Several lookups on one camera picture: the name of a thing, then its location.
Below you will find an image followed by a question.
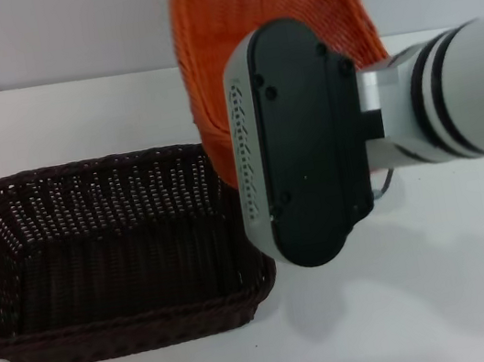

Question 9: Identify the grey cable with metal plug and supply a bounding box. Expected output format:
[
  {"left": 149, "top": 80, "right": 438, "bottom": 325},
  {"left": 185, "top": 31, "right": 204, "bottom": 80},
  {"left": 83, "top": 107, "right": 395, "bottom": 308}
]
[{"left": 367, "top": 164, "right": 400, "bottom": 203}]

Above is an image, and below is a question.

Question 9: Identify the grey and black wrist camera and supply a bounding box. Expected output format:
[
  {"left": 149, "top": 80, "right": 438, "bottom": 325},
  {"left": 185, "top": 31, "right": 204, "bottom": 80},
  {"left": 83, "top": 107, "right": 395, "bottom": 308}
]
[{"left": 210, "top": 7, "right": 388, "bottom": 279}]

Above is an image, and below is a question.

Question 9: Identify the dark brown wicker basket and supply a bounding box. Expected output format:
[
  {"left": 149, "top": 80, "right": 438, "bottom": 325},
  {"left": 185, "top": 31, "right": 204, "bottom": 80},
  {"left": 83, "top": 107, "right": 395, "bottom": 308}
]
[{"left": 0, "top": 130, "right": 288, "bottom": 362}]

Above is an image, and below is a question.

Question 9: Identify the orange wicker basket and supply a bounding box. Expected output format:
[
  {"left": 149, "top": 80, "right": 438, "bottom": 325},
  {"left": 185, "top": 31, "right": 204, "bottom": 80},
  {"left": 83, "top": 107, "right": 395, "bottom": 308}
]
[{"left": 166, "top": 0, "right": 408, "bottom": 203}]

